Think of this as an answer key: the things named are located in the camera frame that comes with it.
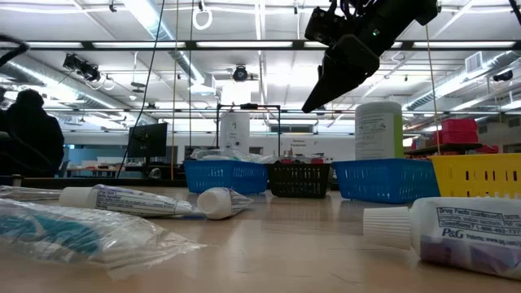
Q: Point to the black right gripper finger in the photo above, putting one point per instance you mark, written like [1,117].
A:
[346,69]

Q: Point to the white toothpaste tube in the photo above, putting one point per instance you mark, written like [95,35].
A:
[215,203]
[468,236]
[122,201]

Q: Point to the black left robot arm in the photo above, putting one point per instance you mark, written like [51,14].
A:
[16,46]

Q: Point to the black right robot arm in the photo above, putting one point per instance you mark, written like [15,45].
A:
[427,8]

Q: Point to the white wipes canister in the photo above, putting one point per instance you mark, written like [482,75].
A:
[376,130]

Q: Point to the blue slotted plastic basket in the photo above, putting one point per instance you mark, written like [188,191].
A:
[386,181]

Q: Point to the black slotted plastic basket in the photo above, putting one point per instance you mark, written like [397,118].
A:
[299,181]

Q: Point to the red storage bin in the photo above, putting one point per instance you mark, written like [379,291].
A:
[458,130]

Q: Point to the dark storage shelf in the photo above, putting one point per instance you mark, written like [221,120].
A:
[447,146]

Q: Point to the white cylindrical machine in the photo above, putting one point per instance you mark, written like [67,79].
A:
[235,132]

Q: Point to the blue toothbrush package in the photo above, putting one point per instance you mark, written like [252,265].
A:
[224,177]

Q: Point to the yellow slotted plastic basket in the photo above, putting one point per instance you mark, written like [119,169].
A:
[476,175]

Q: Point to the black computer monitor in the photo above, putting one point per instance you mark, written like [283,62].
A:
[146,140]

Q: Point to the person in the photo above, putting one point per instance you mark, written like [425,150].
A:
[34,134]

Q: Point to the black overhead frame bar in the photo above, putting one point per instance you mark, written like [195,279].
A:
[299,45]

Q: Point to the black metal stand frame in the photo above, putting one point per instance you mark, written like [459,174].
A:
[248,106]

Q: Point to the black ceiling camera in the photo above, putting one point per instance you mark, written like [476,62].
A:
[240,74]

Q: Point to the silver ventilation duct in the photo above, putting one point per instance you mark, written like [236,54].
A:
[150,20]

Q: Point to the black aluminium table frame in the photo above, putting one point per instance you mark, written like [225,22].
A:
[81,182]

